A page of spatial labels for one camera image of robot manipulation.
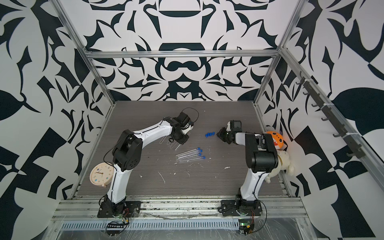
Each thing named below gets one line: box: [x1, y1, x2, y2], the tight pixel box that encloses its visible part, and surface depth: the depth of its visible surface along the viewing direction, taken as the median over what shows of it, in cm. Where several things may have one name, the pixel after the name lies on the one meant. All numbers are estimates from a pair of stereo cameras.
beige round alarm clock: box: [89, 162, 115, 188], surface depth 85 cm
